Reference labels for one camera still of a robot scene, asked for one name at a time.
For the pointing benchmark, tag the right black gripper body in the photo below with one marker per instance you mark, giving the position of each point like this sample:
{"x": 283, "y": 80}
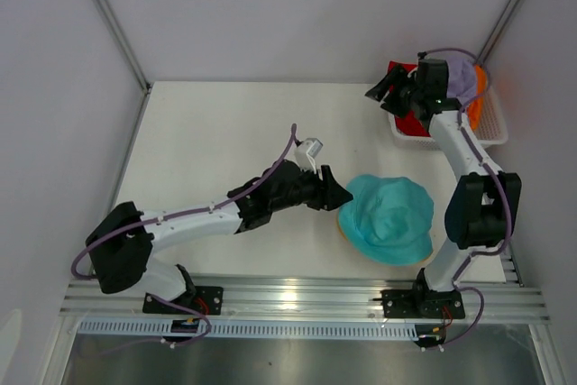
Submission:
{"x": 410, "y": 81}

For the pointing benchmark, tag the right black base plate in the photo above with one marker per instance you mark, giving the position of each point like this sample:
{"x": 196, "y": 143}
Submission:
{"x": 428, "y": 304}

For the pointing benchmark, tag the left aluminium corner post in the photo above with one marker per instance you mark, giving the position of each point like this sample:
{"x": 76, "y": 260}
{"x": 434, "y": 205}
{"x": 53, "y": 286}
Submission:
{"x": 119, "y": 37}

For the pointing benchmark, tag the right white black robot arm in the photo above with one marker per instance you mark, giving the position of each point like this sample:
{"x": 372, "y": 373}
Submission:
{"x": 481, "y": 214}

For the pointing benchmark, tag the white slotted cable duct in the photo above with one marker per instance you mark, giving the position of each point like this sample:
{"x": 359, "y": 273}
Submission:
{"x": 222, "y": 328}

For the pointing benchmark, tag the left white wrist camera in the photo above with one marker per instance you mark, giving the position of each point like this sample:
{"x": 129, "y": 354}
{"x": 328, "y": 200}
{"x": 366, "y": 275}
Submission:
{"x": 306, "y": 152}

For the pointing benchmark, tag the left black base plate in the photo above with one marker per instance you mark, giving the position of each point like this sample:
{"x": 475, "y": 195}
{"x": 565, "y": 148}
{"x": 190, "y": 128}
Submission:
{"x": 208, "y": 301}

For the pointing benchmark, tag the white plastic basket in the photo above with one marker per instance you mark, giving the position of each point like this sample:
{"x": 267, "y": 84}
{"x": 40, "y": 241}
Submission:
{"x": 492, "y": 129}

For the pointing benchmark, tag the right aluminium corner post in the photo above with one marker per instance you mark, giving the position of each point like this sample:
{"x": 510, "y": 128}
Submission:
{"x": 498, "y": 29}

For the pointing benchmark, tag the aluminium mounting rail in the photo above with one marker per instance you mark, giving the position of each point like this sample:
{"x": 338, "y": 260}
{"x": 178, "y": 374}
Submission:
{"x": 307, "y": 299}

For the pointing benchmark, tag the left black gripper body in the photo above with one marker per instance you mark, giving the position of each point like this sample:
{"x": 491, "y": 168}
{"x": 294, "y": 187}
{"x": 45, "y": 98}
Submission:
{"x": 307, "y": 190}

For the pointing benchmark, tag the aluminium corner post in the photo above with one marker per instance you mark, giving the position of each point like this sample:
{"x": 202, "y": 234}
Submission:
{"x": 498, "y": 29}
{"x": 119, "y": 37}

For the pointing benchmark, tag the red bucket hat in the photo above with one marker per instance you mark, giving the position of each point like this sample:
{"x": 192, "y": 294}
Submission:
{"x": 408, "y": 125}

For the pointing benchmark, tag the teal bucket hat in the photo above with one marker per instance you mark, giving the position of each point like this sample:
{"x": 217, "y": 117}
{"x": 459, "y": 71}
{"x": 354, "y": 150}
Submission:
{"x": 399, "y": 203}

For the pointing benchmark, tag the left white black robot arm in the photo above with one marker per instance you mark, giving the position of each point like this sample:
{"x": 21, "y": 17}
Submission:
{"x": 123, "y": 245}

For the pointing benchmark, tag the yellow bucket hat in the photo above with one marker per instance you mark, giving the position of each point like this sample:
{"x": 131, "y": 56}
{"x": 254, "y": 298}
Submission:
{"x": 393, "y": 247}

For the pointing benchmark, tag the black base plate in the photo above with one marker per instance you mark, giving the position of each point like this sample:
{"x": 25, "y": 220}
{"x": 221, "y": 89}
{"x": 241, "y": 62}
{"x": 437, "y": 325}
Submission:
{"x": 428, "y": 304}
{"x": 208, "y": 301}

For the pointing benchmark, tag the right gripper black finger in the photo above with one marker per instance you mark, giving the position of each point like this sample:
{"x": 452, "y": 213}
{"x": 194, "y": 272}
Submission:
{"x": 395, "y": 76}
{"x": 397, "y": 99}

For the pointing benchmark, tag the orange bucket hat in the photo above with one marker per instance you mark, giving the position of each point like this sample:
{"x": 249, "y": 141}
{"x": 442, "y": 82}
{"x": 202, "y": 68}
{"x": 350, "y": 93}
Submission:
{"x": 474, "y": 108}

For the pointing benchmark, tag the lavender bucket hat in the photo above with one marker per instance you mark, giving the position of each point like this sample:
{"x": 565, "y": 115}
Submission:
{"x": 462, "y": 81}

